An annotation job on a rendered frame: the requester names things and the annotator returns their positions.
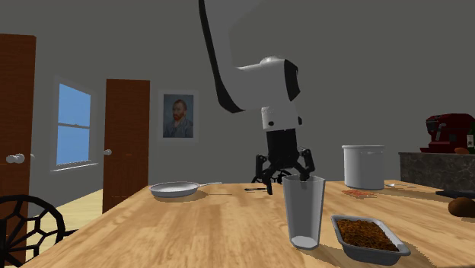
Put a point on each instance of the dark marbled counter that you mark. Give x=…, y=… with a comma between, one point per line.
x=434, y=169

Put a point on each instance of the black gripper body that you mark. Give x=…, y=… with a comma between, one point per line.
x=282, y=146

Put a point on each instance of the black flat tool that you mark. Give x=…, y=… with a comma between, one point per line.
x=456, y=193

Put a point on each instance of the framed portrait wall picture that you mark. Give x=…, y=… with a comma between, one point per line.
x=178, y=115

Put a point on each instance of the red flat food strips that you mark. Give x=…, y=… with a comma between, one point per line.
x=358, y=193

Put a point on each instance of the grey baking tin brown food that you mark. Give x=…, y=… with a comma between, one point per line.
x=365, y=234

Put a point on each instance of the grey cooking pot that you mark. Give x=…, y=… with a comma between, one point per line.
x=363, y=167

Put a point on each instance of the black table knife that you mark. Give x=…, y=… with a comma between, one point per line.
x=254, y=189

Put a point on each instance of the silver spoon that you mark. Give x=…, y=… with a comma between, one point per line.
x=393, y=184

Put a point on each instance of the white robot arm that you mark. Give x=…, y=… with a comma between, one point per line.
x=259, y=89

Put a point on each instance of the light wooden table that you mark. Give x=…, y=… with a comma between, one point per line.
x=204, y=230

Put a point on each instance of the grey translucent tumbler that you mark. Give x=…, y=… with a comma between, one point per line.
x=303, y=208

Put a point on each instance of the grey framed window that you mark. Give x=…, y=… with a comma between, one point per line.
x=73, y=126

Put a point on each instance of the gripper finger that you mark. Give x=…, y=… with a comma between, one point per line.
x=308, y=163
x=265, y=179

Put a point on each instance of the black lattice chair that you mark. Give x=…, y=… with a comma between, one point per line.
x=286, y=173
x=22, y=219

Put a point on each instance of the brown round potato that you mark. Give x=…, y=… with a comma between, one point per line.
x=464, y=207

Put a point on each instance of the grey frying pan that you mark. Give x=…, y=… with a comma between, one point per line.
x=174, y=189

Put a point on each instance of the brown wooden door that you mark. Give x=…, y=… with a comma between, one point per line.
x=126, y=141
x=14, y=111

